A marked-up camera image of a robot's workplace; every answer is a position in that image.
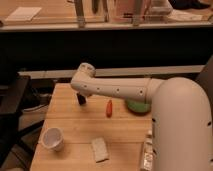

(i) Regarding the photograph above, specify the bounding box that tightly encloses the white paper cup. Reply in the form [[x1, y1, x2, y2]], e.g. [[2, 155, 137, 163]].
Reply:
[[41, 128, 64, 151]]

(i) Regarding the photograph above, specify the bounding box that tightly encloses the orange carrot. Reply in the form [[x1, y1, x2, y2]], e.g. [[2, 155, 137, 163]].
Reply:
[[106, 100, 112, 118]]

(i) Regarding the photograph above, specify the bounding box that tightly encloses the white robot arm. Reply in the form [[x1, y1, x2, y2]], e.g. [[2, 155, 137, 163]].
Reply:
[[71, 63, 213, 171]]

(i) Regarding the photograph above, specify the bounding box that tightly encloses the white paper on shelf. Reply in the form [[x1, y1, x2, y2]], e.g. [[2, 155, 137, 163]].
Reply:
[[6, 7, 41, 22]]

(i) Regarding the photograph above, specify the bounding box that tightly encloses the white sponge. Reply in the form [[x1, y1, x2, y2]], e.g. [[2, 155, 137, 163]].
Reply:
[[92, 138, 109, 162]]

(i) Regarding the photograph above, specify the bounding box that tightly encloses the white plastic bottle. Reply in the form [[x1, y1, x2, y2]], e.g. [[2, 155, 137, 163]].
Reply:
[[140, 130, 153, 171]]

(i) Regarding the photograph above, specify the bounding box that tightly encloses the green bowl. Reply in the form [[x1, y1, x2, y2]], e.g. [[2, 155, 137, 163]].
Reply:
[[125, 100, 150, 113]]

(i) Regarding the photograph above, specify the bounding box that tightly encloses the black chair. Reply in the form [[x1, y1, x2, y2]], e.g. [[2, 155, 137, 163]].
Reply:
[[0, 75, 32, 161]]

